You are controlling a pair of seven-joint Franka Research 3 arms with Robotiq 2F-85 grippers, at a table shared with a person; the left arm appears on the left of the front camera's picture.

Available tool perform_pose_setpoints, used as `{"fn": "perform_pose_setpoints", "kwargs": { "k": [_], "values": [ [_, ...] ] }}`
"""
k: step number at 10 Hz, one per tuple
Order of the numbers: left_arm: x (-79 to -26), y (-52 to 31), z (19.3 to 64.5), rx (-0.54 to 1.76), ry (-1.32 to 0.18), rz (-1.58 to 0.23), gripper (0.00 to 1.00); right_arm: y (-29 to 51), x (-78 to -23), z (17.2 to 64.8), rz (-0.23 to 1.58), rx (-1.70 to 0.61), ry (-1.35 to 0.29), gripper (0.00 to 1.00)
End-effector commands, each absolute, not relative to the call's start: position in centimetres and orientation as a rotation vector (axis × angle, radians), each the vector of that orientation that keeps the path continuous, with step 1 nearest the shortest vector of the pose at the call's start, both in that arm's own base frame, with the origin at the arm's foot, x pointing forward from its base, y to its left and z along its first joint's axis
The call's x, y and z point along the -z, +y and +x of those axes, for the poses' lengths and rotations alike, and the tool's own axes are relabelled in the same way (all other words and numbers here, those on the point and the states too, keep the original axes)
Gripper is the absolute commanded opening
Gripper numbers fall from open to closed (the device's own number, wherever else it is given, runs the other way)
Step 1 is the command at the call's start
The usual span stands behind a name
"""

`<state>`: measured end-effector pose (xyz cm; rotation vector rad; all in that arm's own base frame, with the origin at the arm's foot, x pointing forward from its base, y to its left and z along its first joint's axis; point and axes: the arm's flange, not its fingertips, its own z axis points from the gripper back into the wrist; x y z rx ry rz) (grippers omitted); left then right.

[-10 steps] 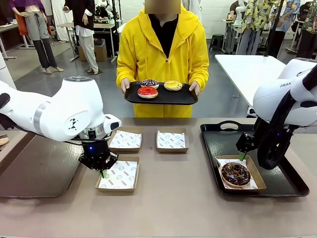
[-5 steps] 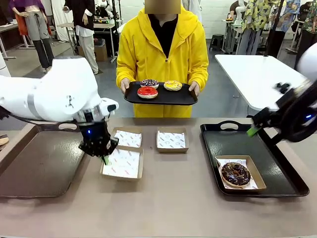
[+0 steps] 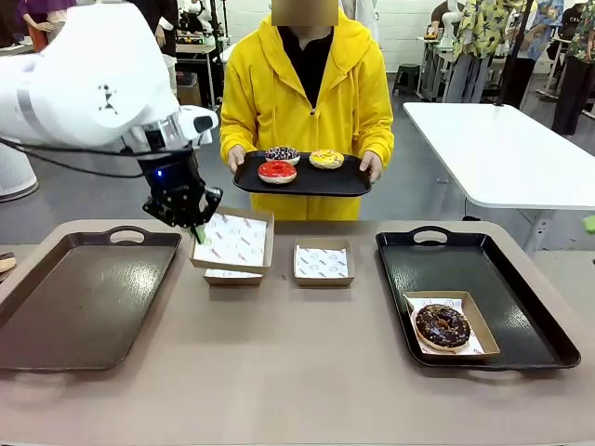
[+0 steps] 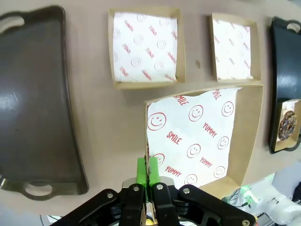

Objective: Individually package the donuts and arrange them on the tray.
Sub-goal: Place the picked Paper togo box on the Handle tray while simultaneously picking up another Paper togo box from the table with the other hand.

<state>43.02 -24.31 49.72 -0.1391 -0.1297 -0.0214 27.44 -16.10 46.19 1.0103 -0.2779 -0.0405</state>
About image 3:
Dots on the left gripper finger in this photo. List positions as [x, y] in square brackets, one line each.
[162, 214]
[210, 204]

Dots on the black slanted pole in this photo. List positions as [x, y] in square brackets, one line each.
[510, 69]

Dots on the white rounded table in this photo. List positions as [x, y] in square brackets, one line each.
[502, 153]

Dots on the grey plastic stool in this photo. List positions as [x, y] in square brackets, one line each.
[406, 76]

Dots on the yellow sprinkled donut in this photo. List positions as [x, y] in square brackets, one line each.
[321, 161]

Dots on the white printed paper liner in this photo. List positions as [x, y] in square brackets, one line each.
[237, 239]
[323, 262]
[458, 304]
[232, 273]

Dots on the mannequin with white trousers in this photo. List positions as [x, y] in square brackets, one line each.
[167, 28]

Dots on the red glazed donut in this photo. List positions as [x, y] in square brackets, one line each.
[267, 174]

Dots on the mannequin with purple top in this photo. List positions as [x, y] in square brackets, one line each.
[35, 7]

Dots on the blue patterned shirt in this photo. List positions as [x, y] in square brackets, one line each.
[544, 28]

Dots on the large black serving tray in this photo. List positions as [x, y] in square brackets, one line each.
[511, 279]

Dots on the person's right forearm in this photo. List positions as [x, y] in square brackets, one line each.
[232, 135]

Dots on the white round pedestal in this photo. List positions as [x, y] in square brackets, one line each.
[16, 176]

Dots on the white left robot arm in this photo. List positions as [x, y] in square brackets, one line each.
[93, 69]

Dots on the person's left hand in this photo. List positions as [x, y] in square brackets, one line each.
[373, 167]

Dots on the small black serving tray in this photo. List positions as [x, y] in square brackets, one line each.
[325, 183]

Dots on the black trousers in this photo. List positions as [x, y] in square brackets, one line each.
[574, 93]

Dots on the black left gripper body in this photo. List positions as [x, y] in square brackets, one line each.
[174, 181]

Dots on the brown cardboard carton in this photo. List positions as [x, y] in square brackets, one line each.
[188, 90]

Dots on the person in yellow hoodie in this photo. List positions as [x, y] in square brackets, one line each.
[269, 93]

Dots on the dark floral shirt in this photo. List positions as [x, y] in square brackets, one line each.
[581, 32]

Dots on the brown topped pastry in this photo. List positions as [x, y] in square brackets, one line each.
[7, 262]

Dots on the yellow floral shirt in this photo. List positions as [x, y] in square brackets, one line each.
[483, 28]

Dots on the person's right hand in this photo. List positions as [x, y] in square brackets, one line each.
[236, 160]

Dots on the person's left forearm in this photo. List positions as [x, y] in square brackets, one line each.
[379, 137]

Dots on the large brown serving tray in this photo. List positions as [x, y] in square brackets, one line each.
[83, 302]

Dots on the dark multicolour sprinkled donut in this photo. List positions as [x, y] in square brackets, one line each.
[274, 152]

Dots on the green object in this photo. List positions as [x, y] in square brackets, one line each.
[589, 224]

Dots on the chocolate sprinkled donut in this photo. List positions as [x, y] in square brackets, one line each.
[430, 334]

